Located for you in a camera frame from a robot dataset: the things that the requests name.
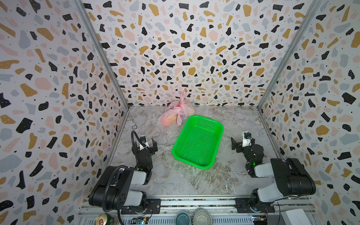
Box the orange fruit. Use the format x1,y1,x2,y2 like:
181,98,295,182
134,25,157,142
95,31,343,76
161,117,171,126

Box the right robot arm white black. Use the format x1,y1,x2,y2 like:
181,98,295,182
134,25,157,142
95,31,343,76
231,132,316,213

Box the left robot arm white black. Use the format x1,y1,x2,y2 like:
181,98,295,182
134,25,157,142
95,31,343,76
89,136,158,214

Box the small circuit board left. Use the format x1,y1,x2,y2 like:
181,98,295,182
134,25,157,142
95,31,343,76
129,217,149,225

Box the green beverage can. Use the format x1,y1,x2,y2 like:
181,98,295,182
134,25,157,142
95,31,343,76
94,213,119,225

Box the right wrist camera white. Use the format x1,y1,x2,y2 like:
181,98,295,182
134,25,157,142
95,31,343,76
242,131,252,147

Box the small circuit board right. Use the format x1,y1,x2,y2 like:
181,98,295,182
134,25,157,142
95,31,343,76
252,216,268,225

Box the white box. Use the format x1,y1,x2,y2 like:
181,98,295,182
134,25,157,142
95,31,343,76
280,209,311,225

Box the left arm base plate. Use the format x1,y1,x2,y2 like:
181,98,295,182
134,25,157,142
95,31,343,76
121,198,161,215

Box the teal ceramic bowl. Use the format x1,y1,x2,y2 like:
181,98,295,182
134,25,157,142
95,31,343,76
175,211,191,225

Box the aluminium mounting rail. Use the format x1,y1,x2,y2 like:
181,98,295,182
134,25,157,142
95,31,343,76
77,195,316,225

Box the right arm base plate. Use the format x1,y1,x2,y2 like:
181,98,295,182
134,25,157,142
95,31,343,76
234,198,275,213

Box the pink plastic bag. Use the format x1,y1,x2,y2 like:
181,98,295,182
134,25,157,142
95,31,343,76
158,91,195,127

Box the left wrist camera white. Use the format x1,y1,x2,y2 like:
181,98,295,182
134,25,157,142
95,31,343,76
139,136,150,150

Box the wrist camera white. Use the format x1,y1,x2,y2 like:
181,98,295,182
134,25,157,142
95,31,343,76
242,131,252,147
139,136,150,150

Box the small circuit board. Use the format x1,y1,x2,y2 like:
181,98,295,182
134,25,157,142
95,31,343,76
252,216,268,225
129,217,149,225

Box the green plastic basket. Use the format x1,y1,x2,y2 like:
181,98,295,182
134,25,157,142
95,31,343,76
172,115,224,170

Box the grey ribbed plate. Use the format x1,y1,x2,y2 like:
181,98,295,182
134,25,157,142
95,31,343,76
193,210,212,225

